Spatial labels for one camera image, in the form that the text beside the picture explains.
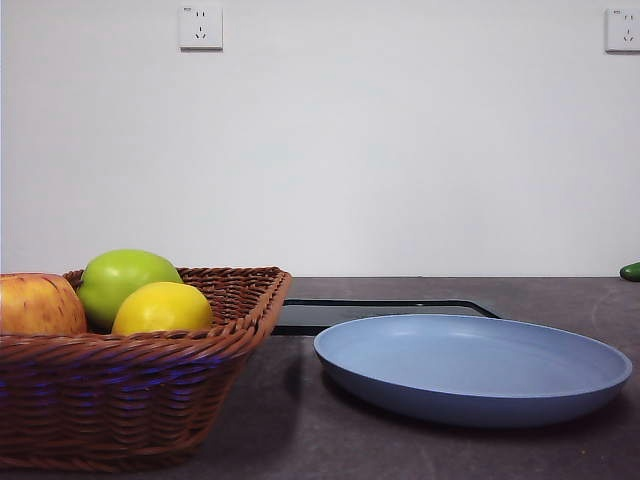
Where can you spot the yellow lemon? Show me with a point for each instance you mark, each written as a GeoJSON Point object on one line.
{"type": "Point", "coordinates": [162, 310]}

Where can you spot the blue round plate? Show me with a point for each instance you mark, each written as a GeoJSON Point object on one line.
{"type": "Point", "coordinates": [470, 365]}

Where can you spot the brown wicker basket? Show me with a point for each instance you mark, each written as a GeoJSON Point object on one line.
{"type": "Point", "coordinates": [125, 390]}

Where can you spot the black flat tray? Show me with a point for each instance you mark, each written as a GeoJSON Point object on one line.
{"type": "Point", "coordinates": [305, 317]}

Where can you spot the green apple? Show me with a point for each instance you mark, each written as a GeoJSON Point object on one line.
{"type": "Point", "coordinates": [120, 272]}

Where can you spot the red yellow apple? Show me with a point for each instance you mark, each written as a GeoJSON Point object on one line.
{"type": "Point", "coordinates": [35, 305]}

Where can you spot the dark green vegetable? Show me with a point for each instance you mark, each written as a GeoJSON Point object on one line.
{"type": "Point", "coordinates": [632, 271]}

